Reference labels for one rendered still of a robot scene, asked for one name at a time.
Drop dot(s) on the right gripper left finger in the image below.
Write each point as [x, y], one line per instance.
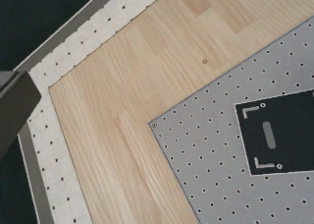
[18, 98]

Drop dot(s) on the grey perforated base plate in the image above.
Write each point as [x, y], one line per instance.
[200, 139]

